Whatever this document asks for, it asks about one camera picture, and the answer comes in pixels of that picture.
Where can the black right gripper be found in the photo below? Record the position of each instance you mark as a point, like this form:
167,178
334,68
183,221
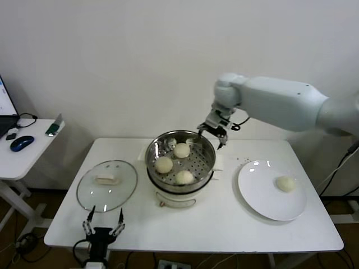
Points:
220,129

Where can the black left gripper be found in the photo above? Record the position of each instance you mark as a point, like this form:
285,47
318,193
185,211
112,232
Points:
100,235

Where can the white steamed baozi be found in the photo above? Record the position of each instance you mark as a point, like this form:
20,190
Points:
285,184
184,177
181,150
163,164

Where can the round glass pot lid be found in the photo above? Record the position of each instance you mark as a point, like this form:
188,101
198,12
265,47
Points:
126,179

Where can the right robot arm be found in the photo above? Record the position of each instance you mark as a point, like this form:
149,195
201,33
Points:
280,101

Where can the perforated steel steamer basket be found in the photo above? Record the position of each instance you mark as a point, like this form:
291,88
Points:
200,165

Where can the white table leg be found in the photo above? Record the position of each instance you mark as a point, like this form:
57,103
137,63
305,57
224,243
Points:
108,256
271,262

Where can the small black crumbs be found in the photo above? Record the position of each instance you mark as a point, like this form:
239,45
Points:
248,160

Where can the white electric cooking pot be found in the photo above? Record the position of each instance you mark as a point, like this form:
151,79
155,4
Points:
174,200

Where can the round white plate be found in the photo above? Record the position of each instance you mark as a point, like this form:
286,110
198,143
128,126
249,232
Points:
258,190

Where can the white floor power strip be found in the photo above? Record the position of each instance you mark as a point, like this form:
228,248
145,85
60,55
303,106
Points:
174,264

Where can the white side table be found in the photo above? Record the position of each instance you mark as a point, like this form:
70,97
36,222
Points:
28,165

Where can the green circuit card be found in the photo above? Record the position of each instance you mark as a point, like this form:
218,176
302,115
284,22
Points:
53,127

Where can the blue computer mouse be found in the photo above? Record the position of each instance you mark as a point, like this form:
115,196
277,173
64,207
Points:
22,143

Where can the small black adapter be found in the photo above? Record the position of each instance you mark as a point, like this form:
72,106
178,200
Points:
10,137

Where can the black laptop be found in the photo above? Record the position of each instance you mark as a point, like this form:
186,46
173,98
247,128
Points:
5,123

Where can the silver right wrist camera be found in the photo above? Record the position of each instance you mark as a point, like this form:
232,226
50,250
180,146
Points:
214,117

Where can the white floor stand frame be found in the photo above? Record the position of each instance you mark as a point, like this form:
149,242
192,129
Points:
345,218

